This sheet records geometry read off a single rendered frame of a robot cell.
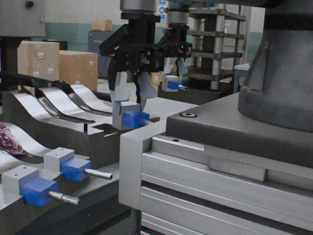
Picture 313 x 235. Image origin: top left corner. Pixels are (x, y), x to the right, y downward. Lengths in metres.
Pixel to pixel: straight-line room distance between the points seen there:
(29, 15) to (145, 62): 1.05
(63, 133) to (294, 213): 0.61
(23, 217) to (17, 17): 1.17
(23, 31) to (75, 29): 7.70
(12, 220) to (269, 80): 0.42
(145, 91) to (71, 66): 4.66
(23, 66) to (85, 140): 3.96
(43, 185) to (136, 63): 0.28
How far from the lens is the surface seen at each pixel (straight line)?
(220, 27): 4.64
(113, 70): 0.71
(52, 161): 0.66
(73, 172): 0.64
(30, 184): 0.58
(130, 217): 0.95
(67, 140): 0.82
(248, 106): 0.34
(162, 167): 0.38
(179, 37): 1.22
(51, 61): 4.92
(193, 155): 0.38
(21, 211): 0.58
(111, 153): 0.83
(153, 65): 0.69
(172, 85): 1.24
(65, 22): 9.56
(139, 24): 0.69
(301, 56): 0.32
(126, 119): 0.72
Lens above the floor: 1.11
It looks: 14 degrees down
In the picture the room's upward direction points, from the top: 4 degrees clockwise
